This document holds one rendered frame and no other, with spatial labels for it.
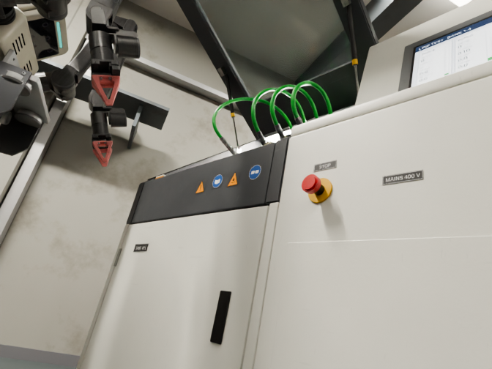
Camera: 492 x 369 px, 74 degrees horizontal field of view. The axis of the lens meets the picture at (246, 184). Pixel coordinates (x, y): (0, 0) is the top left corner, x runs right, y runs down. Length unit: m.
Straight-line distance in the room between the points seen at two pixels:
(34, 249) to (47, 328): 0.64
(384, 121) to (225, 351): 0.52
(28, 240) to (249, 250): 2.73
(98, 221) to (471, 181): 3.03
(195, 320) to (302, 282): 0.29
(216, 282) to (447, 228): 0.46
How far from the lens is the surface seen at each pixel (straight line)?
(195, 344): 0.77
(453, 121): 0.60
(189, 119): 3.77
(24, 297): 3.25
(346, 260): 0.56
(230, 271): 0.73
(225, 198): 0.82
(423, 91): 0.65
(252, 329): 0.66
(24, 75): 1.08
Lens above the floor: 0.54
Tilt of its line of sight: 23 degrees up
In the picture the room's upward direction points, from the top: 12 degrees clockwise
